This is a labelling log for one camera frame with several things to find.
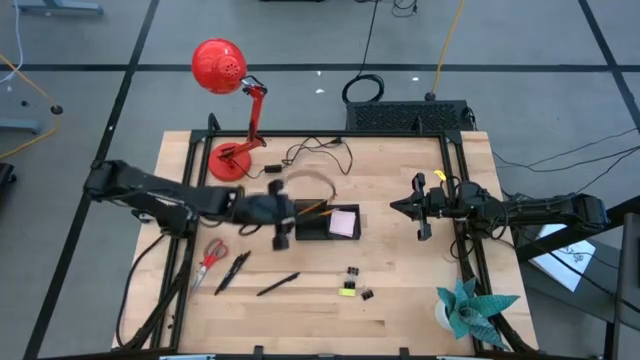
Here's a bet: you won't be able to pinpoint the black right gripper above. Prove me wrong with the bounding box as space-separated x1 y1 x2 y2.
389 172 459 242

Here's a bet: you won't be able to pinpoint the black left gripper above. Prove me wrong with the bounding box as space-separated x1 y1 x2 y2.
233 178 310 252

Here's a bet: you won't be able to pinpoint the black mesh desk organizer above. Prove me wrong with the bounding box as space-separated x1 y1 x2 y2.
293 198 362 242

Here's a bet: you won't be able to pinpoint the pink sticky note pad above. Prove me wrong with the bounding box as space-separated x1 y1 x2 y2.
328 209 358 238

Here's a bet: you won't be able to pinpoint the black pen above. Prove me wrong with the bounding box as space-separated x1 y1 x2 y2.
217 249 252 295
256 271 302 298
213 251 247 296

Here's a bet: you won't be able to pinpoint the red-handled scissors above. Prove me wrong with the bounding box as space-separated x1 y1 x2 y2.
191 238 229 295

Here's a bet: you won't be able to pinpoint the black perforated metal box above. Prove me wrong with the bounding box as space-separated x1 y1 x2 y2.
345 99 475 132

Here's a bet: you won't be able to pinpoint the teal paper plant white pot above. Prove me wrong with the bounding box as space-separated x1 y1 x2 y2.
433 277 521 351

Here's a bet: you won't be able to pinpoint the silver mounting plate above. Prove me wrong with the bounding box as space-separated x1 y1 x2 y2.
132 209 161 225

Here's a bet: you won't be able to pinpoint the white paper sheet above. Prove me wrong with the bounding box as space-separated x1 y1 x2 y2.
529 222 597 293

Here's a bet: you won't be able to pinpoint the red desk lamp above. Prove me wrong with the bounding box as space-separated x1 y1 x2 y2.
191 38 269 183

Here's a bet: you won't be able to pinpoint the black diagonal metal beam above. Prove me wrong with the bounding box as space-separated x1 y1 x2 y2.
514 195 640 264

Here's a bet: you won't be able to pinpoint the grey metal stand base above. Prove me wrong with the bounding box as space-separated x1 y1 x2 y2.
14 0 105 16
0 117 43 135

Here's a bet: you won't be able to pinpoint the black caster wheel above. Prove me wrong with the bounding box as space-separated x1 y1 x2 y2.
0 162 17 197

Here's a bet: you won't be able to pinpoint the black lamp cable with switch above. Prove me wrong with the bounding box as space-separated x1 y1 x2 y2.
234 135 354 180

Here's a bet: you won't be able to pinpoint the black metal table frame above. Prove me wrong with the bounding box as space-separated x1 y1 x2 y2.
113 113 539 360

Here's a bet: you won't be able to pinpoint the yellow floor cable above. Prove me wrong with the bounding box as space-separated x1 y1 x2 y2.
424 0 467 101
0 53 64 161

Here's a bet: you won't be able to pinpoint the coiled black floor cable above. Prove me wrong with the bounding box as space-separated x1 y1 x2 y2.
341 0 386 105

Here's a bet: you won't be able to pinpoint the thin black floor cable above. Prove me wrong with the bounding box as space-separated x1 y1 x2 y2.
574 147 640 196
492 127 640 174

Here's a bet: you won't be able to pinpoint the grey metal post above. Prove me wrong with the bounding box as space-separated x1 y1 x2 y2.
612 212 640 360

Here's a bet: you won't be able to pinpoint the white floor cable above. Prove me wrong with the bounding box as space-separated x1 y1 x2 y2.
0 0 25 85

